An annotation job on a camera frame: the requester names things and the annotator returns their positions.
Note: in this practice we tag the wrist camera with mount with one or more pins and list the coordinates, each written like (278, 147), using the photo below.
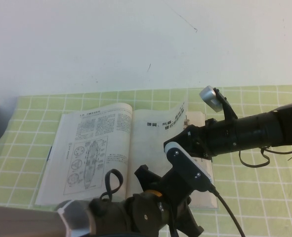
(210, 98)
(185, 165)

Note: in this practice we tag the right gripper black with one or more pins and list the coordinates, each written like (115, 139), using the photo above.
(215, 138)

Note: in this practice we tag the technical book with diagrams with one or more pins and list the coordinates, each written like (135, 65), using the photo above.
(94, 148)

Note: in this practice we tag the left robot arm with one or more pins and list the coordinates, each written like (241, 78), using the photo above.
(74, 217)

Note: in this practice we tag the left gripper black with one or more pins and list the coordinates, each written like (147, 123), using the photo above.
(173, 202)

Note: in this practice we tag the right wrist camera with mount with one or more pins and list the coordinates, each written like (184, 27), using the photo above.
(210, 98)

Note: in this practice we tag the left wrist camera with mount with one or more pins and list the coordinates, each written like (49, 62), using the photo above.
(185, 165)

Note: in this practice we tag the green white checked tablecloth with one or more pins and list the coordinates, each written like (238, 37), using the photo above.
(259, 197)

